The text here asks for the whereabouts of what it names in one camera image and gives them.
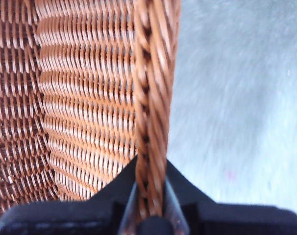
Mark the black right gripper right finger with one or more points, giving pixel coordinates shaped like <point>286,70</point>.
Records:
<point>224,218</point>

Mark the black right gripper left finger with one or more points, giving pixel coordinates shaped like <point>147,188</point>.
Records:
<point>89,215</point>

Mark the brown wicker basket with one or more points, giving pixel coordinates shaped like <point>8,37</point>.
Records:
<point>84,98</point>

